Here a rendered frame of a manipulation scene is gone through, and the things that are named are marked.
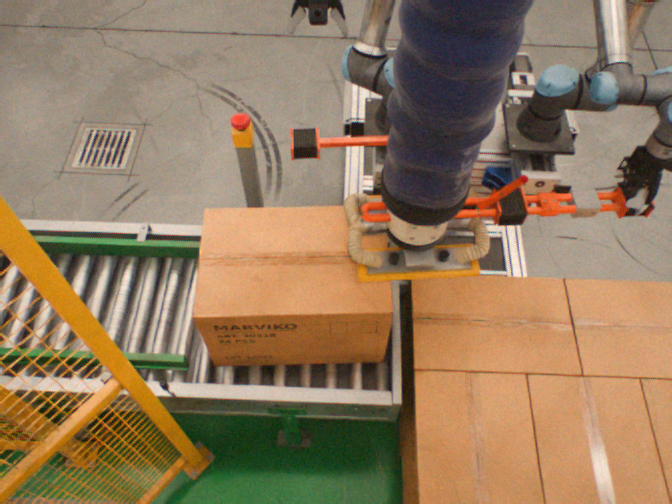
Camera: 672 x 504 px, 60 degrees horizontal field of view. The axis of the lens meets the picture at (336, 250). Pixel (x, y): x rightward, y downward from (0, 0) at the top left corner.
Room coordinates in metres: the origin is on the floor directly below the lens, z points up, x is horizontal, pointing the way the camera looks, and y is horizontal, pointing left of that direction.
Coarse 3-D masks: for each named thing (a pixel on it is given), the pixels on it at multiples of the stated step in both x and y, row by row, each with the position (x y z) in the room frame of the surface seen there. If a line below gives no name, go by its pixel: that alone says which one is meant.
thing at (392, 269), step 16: (384, 256) 0.86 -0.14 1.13; (400, 256) 0.87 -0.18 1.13; (448, 256) 0.85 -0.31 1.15; (368, 272) 0.81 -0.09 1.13; (384, 272) 0.81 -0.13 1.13; (400, 272) 0.82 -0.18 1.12; (416, 272) 0.82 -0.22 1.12; (432, 272) 0.82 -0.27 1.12; (448, 272) 0.82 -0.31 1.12; (464, 272) 0.82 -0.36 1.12
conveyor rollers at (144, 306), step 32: (64, 256) 1.20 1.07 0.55; (32, 288) 1.05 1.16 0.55; (96, 288) 1.06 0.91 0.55; (128, 288) 1.06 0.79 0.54; (192, 288) 1.06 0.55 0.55; (0, 320) 0.92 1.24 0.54; (160, 320) 0.93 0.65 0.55; (192, 320) 0.93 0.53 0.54; (160, 352) 0.80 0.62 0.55; (256, 384) 0.69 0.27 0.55; (352, 384) 0.70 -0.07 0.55; (384, 384) 0.70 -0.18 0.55
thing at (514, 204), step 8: (512, 192) 1.00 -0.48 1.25; (520, 192) 1.00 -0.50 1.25; (504, 200) 0.98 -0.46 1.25; (512, 200) 0.98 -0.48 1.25; (520, 200) 0.98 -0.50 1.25; (496, 208) 0.95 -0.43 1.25; (504, 208) 0.95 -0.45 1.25; (512, 208) 0.95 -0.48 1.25; (520, 208) 0.95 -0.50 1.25; (528, 208) 0.94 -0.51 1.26; (496, 216) 0.93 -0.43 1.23; (504, 216) 0.92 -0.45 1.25; (512, 216) 0.92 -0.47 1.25; (520, 216) 0.92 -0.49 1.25; (496, 224) 0.93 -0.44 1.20; (504, 224) 0.92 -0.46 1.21; (512, 224) 0.92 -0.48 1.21; (520, 224) 0.92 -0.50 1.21
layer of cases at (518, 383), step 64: (448, 320) 0.95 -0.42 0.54; (512, 320) 0.96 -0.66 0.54; (576, 320) 0.96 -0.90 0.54; (640, 320) 0.96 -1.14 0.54; (448, 384) 0.70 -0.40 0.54; (512, 384) 0.71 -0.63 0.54; (576, 384) 0.71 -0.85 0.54; (640, 384) 0.72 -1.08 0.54; (448, 448) 0.49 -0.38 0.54; (512, 448) 0.49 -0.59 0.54; (576, 448) 0.49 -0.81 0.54; (640, 448) 0.50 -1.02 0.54
